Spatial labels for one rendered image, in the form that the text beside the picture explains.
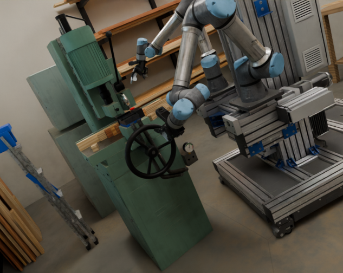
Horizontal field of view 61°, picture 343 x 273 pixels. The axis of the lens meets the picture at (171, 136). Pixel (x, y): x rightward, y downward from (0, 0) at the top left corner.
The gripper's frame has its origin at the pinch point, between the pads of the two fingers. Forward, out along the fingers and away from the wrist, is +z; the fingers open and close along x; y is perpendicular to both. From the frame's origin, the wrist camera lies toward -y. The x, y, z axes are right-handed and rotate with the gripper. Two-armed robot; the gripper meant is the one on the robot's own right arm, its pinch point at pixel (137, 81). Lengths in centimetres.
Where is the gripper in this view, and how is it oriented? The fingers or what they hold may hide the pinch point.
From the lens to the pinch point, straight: 241.2
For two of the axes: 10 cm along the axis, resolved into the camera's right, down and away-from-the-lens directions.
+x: 6.6, -3.8, 6.5
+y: 7.4, 4.8, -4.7
